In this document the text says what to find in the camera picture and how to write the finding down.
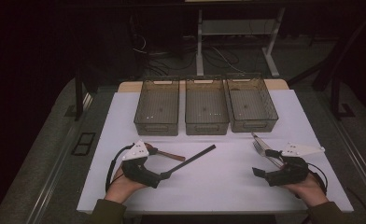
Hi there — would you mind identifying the brown wooden spoon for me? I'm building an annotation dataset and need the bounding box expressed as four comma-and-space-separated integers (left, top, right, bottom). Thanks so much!
144, 142, 187, 162

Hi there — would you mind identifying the black floor outlet frame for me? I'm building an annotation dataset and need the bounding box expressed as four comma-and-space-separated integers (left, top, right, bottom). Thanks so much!
71, 132, 97, 157

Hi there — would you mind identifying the bundle of floor cables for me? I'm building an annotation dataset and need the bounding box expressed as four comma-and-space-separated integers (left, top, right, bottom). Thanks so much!
130, 32, 249, 77

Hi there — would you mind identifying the person's right hand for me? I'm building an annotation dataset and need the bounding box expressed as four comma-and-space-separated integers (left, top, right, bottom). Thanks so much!
280, 173, 331, 208

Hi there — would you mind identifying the metal floor rail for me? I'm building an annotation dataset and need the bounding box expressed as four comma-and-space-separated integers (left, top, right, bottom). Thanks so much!
25, 92, 94, 224
315, 91, 366, 202

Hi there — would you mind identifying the dark floor cable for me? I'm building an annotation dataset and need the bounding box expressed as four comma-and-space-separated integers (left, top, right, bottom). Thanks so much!
345, 186, 366, 224

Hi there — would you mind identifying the black metal stand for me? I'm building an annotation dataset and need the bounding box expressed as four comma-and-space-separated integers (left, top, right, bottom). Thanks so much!
286, 8, 366, 122
73, 66, 94, 122

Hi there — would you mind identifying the black chopstick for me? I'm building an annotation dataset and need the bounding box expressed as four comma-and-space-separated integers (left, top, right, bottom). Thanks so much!
168, 145, 218, 177
167, 144, 218, 177

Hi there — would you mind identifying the white table board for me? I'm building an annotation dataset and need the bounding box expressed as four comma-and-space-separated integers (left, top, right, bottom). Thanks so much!
77, 89, 355, 216

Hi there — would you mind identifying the person's left hand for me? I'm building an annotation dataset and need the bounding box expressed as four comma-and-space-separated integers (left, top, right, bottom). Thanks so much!
104, 165, 148, 205

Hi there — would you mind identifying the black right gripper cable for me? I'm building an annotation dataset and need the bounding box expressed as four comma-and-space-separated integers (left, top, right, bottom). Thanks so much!
306, 161, 329, 196

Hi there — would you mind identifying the translucent brown plastic basket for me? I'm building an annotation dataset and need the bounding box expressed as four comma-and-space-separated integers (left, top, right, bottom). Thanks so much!
134, 76, 181, 137
184, 76, 231, 136
225, 73, 280, 133

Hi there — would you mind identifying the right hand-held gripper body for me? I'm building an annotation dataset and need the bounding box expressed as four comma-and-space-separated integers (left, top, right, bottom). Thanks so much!
263, 142, 326, 188

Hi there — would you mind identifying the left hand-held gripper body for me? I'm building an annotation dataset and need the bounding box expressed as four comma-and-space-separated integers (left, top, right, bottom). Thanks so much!
120, 139, 162, 189

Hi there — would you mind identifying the white metal desk frame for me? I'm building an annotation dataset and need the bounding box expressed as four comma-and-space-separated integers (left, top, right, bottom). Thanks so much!
195, 7, 287, 78

